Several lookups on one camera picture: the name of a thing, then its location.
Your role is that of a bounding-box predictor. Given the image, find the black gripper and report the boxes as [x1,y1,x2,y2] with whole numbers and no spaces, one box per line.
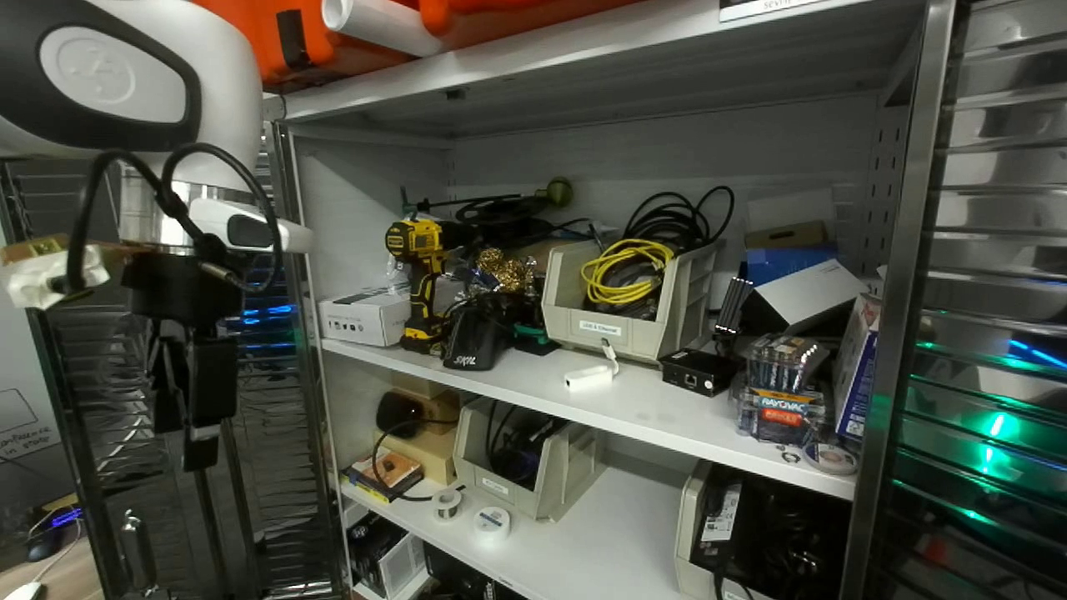
[116,255,247,474]

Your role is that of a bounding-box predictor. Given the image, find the white cable with adapter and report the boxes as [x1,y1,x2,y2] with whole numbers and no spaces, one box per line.
[562,336,625,397]

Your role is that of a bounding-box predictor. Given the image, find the white cardboard box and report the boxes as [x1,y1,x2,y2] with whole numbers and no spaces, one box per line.
[316,283,414,350]

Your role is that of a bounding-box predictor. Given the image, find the light wooden box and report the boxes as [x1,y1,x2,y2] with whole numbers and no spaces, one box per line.
[370,379,467,489]

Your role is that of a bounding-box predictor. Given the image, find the white box with black front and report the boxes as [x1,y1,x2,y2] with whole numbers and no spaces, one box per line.
[348,515,435,600]

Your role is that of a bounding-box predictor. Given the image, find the small black electronics box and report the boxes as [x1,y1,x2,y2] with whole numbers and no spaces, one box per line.
[659,348,741,399]

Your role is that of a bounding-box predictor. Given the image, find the blue and white box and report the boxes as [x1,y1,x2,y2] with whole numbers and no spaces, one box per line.
[738,245,871,340]

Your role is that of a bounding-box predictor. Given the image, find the black round device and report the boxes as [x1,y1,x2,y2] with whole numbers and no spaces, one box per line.
[374,387,435,445]

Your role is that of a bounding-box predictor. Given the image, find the orange black flat device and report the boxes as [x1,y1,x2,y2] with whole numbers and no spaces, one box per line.
[339,449,427,507]

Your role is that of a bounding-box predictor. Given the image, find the black battery charger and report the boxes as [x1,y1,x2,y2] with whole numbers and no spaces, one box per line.
[442,297,518,373]

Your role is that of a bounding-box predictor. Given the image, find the white tape roll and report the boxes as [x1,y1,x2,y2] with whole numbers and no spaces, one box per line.
[470,505,518,543]

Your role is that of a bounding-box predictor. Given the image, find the gray storage bin black contents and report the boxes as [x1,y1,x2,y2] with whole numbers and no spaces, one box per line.
[452,394,612,527]

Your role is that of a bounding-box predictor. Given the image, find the orange plastic case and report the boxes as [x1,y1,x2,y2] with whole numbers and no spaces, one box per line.
[189,0,645,95]

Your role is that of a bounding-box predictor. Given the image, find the white paper roll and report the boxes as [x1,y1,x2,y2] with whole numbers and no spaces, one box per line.
[316,0,452,59]

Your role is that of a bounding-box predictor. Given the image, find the tool with green knob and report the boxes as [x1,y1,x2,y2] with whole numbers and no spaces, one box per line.
[418,174,576,222]

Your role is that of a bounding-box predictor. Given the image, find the gray metal shelf unit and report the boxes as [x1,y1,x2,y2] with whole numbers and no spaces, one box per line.
[260,0,960,600]

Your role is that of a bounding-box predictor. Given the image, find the pack of batteries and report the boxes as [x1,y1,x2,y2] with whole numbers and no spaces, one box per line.
[732,330,839,449]

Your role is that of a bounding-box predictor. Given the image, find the clear tape roll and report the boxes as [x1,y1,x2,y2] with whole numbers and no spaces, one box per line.
[803,442,865,479]

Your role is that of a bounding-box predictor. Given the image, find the white blue tall carton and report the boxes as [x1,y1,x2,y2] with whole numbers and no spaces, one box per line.
[832,290,891,449]

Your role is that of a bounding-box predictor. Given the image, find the server rack with lights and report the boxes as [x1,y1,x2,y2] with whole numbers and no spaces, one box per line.
[865,0,1067,600]

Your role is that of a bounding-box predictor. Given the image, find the yellow black cordless drill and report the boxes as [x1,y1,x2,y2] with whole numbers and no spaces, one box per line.
[379,214,452,353]

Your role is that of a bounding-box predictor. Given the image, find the gray storage bin yellow cable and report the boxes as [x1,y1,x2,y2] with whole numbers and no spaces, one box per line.
[540,238,725,372]

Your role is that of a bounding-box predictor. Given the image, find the yellow coiled cable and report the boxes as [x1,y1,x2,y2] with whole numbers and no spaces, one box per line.
[576,238,681,318]

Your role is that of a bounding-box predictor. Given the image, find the black coiled cable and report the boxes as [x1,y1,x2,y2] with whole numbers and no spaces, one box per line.
[618,185,741,262]

